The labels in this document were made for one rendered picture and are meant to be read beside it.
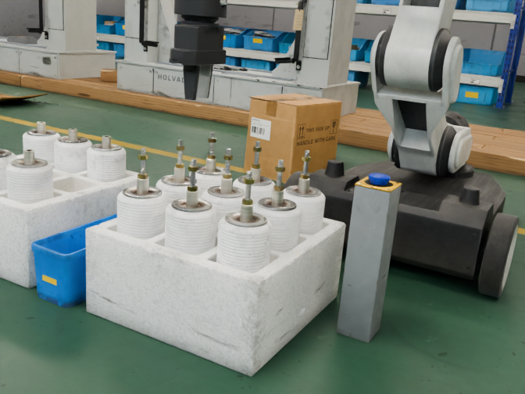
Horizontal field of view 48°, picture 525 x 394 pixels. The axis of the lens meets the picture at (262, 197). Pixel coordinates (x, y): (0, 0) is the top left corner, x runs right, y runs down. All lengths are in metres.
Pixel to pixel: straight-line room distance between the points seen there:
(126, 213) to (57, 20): 3.36
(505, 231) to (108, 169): 0.95
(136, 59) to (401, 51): 2.75
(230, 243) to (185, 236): 0.10
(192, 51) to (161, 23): 2.96
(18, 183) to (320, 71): 2.20
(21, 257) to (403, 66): 0.94
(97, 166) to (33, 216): 0.26
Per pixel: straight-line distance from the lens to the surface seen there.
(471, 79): 5.64
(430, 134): 1.54
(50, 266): 1.28
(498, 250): 1.43
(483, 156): 2.93
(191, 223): 1.07
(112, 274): 1.18
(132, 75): 3.91
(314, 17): 3.29
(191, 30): 1.01
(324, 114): 2.33
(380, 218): 1.12
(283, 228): 1.12
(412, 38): 1.42
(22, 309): 1.30
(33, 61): 4.55
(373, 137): 3.04
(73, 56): 4.45
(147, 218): 1.15
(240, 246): 1.02
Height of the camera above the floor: 0.60
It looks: 17 degrees down
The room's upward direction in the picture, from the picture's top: 5 degrees clockwise
